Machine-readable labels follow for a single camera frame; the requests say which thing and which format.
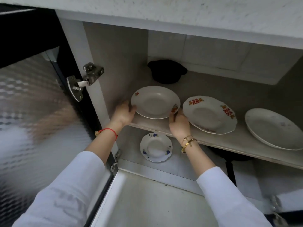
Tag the glass cabinet door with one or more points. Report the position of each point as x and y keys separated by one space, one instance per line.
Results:
x=35 y=139

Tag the black frying pan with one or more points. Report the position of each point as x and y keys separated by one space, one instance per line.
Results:
x=228 y=160

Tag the person's left hand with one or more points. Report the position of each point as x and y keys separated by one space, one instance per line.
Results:
x=123 y=114

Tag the person's right hand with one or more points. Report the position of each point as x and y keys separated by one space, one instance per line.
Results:
x=179 y=126

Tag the white plate with blue flowers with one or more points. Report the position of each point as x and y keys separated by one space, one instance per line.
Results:
x=156 y=147

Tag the white plate with orange flowers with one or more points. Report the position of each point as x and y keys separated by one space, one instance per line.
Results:
x=155 y=102

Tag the metal cabinet hinge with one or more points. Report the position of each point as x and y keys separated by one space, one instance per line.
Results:
x=84 y=80
x=115 y=160
x=277 y=208

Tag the person's left thumb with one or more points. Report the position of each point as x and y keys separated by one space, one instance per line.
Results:
x=132 y=108

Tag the person's right thumb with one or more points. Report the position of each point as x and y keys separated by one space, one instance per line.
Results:
x=172 y=116

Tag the white scalloped plate red print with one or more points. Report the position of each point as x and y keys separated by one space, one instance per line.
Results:
x=209 y=114

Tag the person's right forearm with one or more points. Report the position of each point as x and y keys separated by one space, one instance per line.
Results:
x=217 y=186

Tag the plain white plate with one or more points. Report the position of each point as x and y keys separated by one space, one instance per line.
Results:
x=274 y=128

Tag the person's left forearm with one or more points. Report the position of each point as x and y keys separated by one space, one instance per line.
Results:
x=71 y=182

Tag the black pot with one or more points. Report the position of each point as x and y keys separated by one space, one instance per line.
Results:
x=167 y=71

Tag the cabinet shelf board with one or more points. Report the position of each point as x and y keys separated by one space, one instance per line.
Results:
x=224 y=141

